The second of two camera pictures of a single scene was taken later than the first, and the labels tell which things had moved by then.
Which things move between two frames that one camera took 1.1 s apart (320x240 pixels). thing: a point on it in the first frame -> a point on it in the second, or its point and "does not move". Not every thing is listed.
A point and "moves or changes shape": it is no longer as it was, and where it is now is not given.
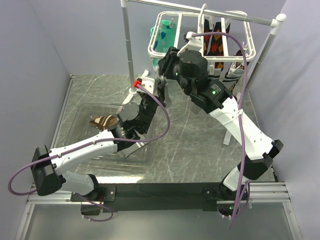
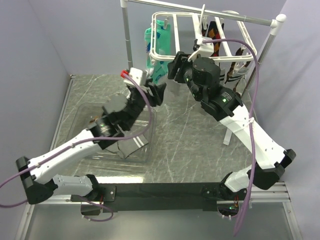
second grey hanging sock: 233,74 does not move
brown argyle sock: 239,53 -> 233,64
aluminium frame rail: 35,197 does not move
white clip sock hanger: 201,32 moves or changes shape
